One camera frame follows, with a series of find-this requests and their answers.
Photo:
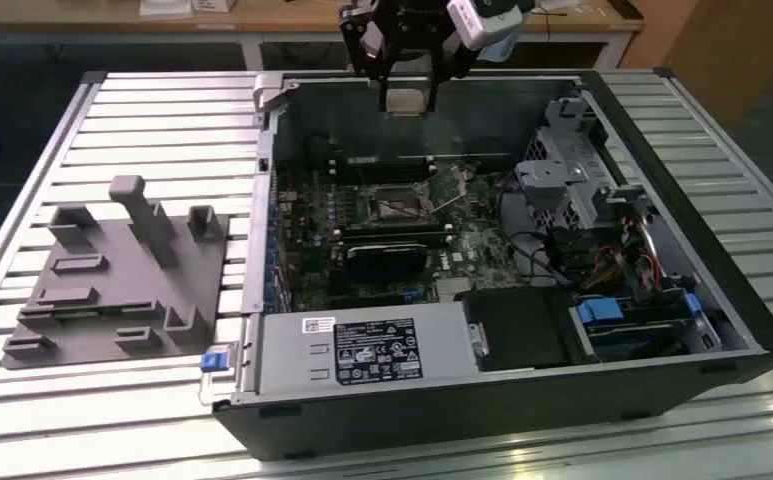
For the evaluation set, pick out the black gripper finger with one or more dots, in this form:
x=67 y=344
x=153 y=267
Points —
x=386 y=95
x=433 y=95

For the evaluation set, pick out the wooden desk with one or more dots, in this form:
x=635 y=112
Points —
x=293 y=22

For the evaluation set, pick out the black RAM stick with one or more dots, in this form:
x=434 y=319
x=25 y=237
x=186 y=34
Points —
x=393 y=229
x=393 y=239

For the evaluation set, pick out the green motherboard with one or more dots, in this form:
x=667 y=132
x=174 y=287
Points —
x=473 y=250

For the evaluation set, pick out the black open PC case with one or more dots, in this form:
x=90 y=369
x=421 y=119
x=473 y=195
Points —
x=426 y=420

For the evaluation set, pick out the grey parts rack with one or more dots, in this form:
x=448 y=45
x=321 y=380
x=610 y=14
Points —
x=119 y=280

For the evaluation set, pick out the CPU socket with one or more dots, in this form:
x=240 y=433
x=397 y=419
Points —
x=393 y=205

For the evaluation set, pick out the black drive cover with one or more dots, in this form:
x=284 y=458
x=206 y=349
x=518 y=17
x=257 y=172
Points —
x=520 y=330

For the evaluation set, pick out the blue case latch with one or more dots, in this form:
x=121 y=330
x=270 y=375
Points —
x=216 y=361

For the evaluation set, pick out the white box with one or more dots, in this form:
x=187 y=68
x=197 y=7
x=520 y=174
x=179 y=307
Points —
x=165 y=9
x=214 y=5

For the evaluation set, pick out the silver square CPU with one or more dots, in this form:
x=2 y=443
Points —
x=408 y=102

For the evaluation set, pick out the blue drive bay tab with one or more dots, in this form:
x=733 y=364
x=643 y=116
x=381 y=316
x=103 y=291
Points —
x=692 y=303

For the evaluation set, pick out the black graphics card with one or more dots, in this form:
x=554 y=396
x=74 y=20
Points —
x=386 y=260

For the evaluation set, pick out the grey power supply with label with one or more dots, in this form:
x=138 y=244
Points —
x=293 y=345

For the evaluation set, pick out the thin metal locking lever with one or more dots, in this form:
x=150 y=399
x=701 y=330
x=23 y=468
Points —
x=449 y=201

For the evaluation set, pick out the blue disk carrier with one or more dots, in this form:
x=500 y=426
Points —
x=598 y=311

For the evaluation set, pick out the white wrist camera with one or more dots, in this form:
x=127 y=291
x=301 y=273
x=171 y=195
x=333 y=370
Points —
x=482 y=20

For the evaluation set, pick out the wooden cabinet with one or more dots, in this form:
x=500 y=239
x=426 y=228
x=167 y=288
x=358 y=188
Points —
x=713 y=50

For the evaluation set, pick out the metal drive cage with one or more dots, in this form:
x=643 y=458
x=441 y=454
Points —
x=560 y=200

